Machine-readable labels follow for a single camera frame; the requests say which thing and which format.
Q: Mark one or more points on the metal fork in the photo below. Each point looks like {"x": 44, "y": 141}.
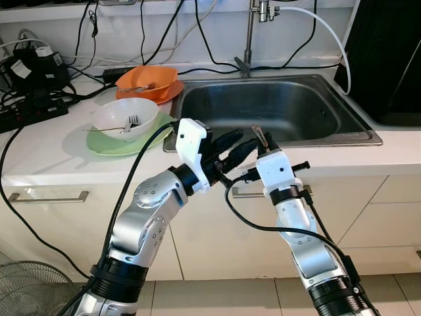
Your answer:
{"x": 133, "y": 121}

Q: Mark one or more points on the metal utensil with food residue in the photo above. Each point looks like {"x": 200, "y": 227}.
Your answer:
{"x": 138, "y": 87}

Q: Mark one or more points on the black power strip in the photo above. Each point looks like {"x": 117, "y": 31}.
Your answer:
{"x": 33, "y": 113}

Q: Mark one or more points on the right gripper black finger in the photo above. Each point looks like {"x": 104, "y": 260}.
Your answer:
{"x": 264, "y": 147}
{"x": 273, "y": 142}

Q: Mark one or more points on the small black adapter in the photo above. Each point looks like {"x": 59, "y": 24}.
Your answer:
{"x": 118, "y": 74}

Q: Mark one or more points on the white kitchen cabinet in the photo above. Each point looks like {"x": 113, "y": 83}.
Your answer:
{"x": 204, "y": 253}

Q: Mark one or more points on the orange plate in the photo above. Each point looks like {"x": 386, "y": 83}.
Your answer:
{"x": 174, "y": 94}

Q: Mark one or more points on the white bowl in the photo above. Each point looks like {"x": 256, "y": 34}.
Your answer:
{"x": 108, "y": 110}

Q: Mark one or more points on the light green plate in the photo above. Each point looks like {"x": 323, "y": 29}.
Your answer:
{"x": 105, "y": 146}

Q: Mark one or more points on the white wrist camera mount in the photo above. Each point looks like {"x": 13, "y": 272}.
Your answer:
{"x": 187, "y": 141}
{"x": 276, "y": 170}

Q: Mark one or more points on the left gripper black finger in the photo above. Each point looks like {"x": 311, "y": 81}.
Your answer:
{"x": 243, "y": 155}
{"x": 230, "y": 140}

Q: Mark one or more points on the stainless steel sink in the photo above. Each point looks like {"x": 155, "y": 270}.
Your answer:
{"x": 296, "y": 105}

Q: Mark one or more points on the thin metal utensil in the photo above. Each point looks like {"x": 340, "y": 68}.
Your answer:
{"x": 257, "y": 133}

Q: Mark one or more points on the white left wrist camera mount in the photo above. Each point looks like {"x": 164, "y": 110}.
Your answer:
{"x": 187, "y": 141}

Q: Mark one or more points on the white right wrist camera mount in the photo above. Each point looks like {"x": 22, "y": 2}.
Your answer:
{"x": 276, "y": 170}

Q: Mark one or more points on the black charger with white label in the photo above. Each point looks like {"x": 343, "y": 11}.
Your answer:
{"x": 46, "y": 69}

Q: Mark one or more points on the orange bowl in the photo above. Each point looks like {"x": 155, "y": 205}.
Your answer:
{"x": 164, "y": 76}

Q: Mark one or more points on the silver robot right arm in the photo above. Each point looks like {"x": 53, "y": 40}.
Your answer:
{"x": 299, "y": 230}

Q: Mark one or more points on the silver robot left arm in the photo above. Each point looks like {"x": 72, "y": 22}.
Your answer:
{"x": 148, "y": 210}

